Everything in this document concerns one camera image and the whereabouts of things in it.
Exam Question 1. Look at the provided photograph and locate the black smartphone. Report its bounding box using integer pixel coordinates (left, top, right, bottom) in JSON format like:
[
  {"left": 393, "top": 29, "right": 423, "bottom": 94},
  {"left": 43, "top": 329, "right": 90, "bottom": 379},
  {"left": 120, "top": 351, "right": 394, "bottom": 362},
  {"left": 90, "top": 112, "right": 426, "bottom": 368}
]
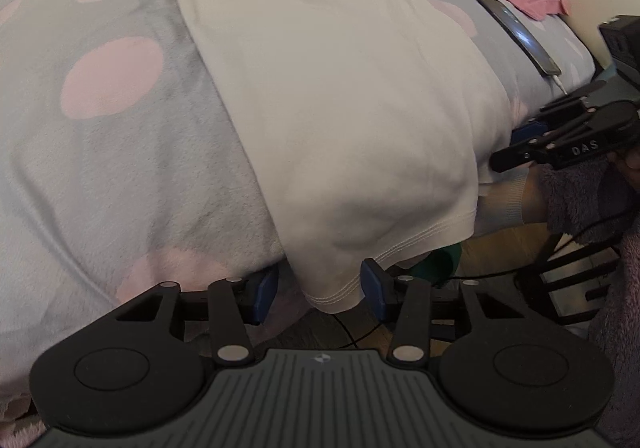
[{"left": 476, "top": 0, "right": 562, "bottom": 77}]

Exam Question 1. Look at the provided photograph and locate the green object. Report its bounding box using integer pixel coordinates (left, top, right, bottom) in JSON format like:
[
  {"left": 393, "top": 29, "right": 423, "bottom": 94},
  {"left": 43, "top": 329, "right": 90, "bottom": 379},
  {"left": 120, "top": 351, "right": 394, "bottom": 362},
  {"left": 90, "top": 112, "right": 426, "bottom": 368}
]
[{"left": 412, "top": 243, "right": 461, "bottom": 287}]

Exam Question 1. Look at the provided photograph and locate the grey pink-dotted blanket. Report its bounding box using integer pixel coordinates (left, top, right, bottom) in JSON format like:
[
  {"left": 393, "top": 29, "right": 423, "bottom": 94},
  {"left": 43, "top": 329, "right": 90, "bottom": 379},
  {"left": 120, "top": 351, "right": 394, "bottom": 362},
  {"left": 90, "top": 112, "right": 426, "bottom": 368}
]
[{"left": 0, "top": 0, "right": 598, "bottom": 429}]

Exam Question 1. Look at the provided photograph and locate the person's right hand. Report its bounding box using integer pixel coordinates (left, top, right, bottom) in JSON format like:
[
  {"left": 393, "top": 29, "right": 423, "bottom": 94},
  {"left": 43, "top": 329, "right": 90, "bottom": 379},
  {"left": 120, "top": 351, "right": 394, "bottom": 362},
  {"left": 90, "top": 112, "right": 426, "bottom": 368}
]
[{"left": 607, "top": 148, "right": 640, "bottom": 183}]

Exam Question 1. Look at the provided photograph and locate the white t-shirt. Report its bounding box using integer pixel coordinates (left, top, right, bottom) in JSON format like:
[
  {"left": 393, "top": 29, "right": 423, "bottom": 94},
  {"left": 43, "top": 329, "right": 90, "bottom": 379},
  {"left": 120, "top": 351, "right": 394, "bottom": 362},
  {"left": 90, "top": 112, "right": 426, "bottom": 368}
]
[{"left": 142, "top": 0, "right": 513, "bottom": 315}]

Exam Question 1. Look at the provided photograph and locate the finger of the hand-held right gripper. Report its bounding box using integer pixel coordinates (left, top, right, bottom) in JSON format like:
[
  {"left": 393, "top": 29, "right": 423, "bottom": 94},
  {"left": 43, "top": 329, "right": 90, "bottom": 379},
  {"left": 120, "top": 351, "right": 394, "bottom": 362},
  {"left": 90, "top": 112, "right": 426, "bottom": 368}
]
[
  {"left": 510, "top": 80, "right": 608, "bottom": 147},
  {"left": 490, "top": 100, "right": 640, "bottom": 173}
]

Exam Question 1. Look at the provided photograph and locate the white sock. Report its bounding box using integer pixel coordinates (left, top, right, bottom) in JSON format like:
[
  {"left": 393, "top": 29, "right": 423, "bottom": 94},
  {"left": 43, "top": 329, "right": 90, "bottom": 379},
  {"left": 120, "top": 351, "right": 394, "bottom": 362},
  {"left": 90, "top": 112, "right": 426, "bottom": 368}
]
[{"left": 475, "top": 173, "right": 548, "bottom": 237}]

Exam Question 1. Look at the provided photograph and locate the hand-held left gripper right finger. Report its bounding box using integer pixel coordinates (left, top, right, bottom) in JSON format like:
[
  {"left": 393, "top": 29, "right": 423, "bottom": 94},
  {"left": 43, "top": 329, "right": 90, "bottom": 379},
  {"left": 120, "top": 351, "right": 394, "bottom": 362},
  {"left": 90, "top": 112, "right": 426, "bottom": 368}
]
[{"left": 361, "top": 259, "right": 536, "bottom": 369}]

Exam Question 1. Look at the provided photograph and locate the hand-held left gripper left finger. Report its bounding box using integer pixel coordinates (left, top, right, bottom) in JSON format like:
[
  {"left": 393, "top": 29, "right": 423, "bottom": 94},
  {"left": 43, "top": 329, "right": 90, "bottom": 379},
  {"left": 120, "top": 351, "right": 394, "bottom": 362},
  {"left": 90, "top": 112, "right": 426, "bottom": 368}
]
[{"left": 115, "top": 268, "right": 280, "bottom": 369}]

